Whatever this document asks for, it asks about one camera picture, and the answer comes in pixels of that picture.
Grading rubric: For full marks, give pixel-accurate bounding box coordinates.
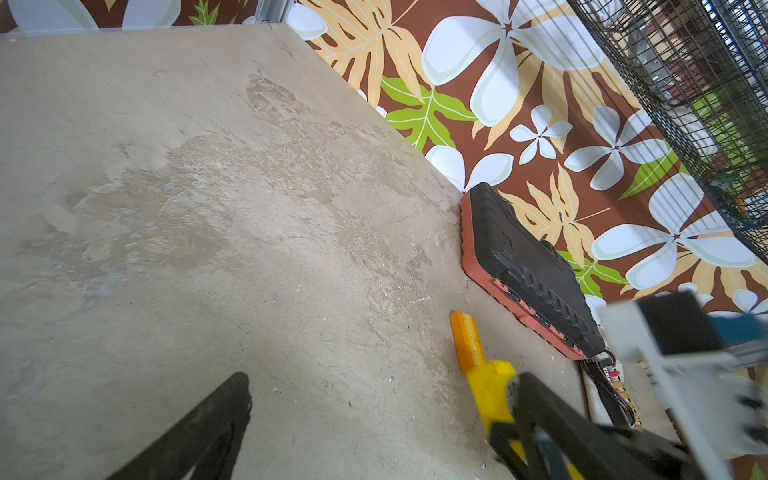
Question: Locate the black wire basket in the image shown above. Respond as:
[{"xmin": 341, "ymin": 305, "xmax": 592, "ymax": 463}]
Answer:
[{"xmin": 570, "ymin": 1, "xmax": 767, "ymax": 260}]

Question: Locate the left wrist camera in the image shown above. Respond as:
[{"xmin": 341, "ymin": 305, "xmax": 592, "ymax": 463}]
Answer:
[{"xmin": 593, "ymin": 291, "xmax": 767, "ymax": 479}]

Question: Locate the yellow arch block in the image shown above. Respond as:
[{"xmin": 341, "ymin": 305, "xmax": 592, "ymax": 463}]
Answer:
[{"xmin": 460, "ymin": 360, "xmax": 584, "ymax": 479}]

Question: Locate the beige work glove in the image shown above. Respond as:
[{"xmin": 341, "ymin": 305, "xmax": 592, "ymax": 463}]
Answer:
[{"xmin": 581, "ymin": 293, "xmax": 667, "ymax": 433}]

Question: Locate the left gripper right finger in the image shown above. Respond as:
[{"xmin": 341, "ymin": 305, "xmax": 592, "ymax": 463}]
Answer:
[{"xmin": 489, "ymin": 373, "xmax": 696, "ymax": 479}]

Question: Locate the orange cylinder block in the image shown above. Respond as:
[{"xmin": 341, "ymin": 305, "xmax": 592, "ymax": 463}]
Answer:
[{"xmin": 449, "ymin": 311, "xmax": 486, "ymax": 373}]

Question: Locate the black tool case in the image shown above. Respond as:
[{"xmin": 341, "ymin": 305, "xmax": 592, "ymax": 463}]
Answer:
[{"xmin": 460, "ymin": 182, "xmax": 606, "ymax": 361}]

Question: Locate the black battery holder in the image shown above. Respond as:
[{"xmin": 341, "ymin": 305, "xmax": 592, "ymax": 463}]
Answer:
[{"xmin": 576, "ymin": 349, "xmax": 644, "ymax": 430}]

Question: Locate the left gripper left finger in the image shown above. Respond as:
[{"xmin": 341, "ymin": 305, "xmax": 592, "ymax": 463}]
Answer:
[{"xmin": 110, "ymin": 372, "xmax": 252, "ymax": 479}]

